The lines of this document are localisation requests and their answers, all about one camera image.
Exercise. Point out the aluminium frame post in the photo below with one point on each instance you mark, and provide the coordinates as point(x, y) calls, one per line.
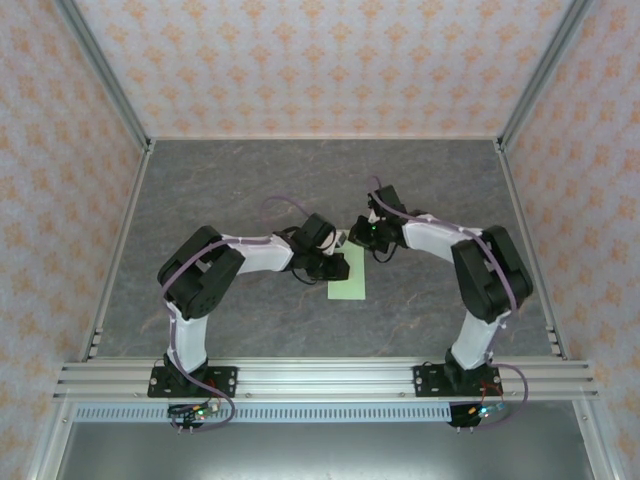
point(595, 445)
point(50, 445)
point(547, 70)
point(100, 70)

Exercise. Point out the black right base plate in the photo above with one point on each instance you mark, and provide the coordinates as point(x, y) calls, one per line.
point(430, 382)

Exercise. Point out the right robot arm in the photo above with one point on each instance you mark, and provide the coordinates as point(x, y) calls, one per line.
point(492, 280)

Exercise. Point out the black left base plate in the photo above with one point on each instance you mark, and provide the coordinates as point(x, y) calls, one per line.
point(222, 382)

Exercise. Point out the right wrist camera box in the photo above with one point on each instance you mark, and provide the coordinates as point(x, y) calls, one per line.
point(373, 217)

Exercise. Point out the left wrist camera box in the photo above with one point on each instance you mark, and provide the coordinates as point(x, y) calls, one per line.
point(330, 245)

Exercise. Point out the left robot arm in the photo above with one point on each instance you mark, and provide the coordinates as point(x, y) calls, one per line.
point(200, 280)

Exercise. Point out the aluminium side rail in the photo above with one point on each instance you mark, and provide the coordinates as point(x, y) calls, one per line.
point(527, 240)
point(120, 240)

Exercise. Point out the small circuit board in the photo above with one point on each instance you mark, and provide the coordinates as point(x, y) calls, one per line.
point(485, 411)
point(197, 411)

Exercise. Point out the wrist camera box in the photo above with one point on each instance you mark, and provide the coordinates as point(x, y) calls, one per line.
point(330, 245)
point(373, 217)

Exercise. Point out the aluminium mounting beam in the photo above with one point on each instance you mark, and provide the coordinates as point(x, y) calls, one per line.
point(325, 380)

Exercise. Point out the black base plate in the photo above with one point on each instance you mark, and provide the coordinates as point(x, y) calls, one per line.
point(430, 382)
point(222, 382)

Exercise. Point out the light green paper sheet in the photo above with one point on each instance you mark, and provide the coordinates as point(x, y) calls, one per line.
point(357, 280)

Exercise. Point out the grey metal shelf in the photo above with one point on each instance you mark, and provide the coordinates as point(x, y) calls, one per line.
point(320, 450)

